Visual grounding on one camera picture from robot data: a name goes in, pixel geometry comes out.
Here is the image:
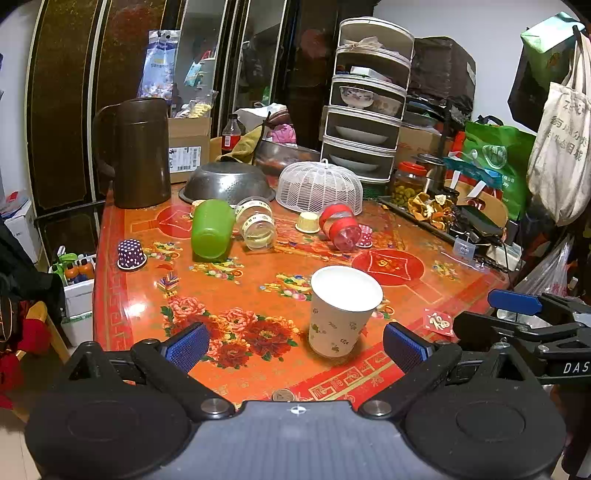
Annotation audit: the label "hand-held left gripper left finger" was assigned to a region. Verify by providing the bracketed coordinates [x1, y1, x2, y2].
[55, 322, 236, 422]

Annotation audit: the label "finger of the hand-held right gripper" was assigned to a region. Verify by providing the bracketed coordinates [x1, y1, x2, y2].
[452, 311, 587, 343]
[488, 289, 591, 326]

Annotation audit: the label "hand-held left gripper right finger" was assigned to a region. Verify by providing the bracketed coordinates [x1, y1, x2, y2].
[358, 322, 548, 421]

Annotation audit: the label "green plastic cup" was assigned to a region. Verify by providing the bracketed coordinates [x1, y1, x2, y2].
[191, 199, 236, 260]

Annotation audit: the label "red plastic cup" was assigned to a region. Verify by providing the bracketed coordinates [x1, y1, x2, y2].
[318, 204, 362, 253]

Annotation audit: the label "clear plastic cup yellow label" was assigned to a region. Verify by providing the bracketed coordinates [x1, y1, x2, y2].
[234, 196, 278, 251]

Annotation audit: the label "white patterned paper cup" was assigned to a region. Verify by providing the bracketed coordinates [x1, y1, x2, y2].
[308, 265, 384, 358]

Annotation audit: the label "purple polka dot small cup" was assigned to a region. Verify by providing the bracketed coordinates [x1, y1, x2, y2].
[116, 239, 148, 271]

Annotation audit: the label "yellow small cup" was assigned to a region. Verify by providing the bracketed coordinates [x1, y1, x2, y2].
[295, 211, 321, 233]

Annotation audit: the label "red square sticker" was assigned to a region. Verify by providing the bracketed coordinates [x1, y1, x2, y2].
[423, 308, 454, 334]

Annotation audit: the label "clear plastic bag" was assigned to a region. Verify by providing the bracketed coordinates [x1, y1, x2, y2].
[515, 235, 576, 297]

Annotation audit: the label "black tray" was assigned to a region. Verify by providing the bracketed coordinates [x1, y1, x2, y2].
[379, 196, 506, 247]

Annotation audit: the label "red floral tablecloth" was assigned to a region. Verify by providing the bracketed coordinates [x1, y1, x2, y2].
[92, 178, 511, 412]

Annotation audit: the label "wooden chair back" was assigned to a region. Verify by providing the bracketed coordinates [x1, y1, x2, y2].
[445, 180, 509, 227]

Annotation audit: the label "white bin with bottles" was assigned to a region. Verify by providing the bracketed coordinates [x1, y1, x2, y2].
[50, 251, 97, 347]

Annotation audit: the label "dried orange peels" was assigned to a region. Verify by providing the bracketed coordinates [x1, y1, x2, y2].
[409, 191, 459, 232]

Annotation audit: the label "green shopping bag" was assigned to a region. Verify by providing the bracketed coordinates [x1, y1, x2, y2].
[462, 121, 537, 219]

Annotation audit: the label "metal canister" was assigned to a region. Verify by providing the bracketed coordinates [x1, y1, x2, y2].
[418, 154, 447, 193]

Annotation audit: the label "white tote bag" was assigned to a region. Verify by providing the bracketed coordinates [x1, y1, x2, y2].
[526, 46, 591, 227]

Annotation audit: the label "glass jar red lid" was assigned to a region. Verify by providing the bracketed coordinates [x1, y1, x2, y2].
[392, 161, 428, 206]

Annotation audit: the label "red garment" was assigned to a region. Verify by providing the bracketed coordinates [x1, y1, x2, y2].
[0, 300, 52, 409]

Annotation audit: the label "metal colander bowl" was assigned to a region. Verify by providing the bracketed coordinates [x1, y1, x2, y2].
[178, 161, 277, 205]

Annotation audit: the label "dark jacket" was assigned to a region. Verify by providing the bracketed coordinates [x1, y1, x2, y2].
[0, 222, 66, 324]

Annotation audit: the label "white mesh food cover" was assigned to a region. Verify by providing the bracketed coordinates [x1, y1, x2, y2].
[276, 159, 364, 214]

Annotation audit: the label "white plate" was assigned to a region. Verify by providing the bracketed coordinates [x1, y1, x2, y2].
[329, 154, 380, 174]
[333, 124, 389, 145]

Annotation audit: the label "cardboard box with label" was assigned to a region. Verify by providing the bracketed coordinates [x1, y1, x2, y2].
[167, 117, 212, 184]

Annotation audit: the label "brown plastic pitcher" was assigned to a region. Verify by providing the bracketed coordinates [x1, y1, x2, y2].
[91, 98, 174, 209]

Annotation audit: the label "white cardboard box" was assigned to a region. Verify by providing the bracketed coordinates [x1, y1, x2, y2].
[0, 189, 43, 265]

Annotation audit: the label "yellow green cloth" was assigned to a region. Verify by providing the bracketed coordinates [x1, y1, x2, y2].
[216, 126, 265, 165]

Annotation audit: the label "large metal basin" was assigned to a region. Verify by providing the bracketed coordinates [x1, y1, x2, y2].
[254, 140, 321, 177]

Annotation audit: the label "cola bottle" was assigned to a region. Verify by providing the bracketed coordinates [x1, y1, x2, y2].
[221, 114, 243, 157]

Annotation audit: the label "brown patterned bowl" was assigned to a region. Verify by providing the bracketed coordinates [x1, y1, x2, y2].
[372, 95, 404, 116]

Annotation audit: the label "pink cloth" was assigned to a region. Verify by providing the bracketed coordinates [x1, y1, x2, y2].
[270, 124, 297, 147]

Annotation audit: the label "black fabric case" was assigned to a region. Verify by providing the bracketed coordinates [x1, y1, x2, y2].
[409, 37, 476, 126]

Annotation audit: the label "green black gift bag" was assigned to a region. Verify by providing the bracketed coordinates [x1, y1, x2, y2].
[508, 13, 585, 133]

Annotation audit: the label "blue patterned bowl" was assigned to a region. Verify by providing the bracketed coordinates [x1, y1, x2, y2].
[340, 86, 375, 110]

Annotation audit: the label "white tiered dish rack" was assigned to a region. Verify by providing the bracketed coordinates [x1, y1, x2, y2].
[320, 17, 415, 184]

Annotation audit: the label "dark wooden wardrobe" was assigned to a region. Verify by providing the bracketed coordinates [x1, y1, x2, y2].
[25, 0, 376, 217]

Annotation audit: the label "blue white snack bag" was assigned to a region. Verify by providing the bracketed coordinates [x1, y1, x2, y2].
[139, 30, 181, 100]

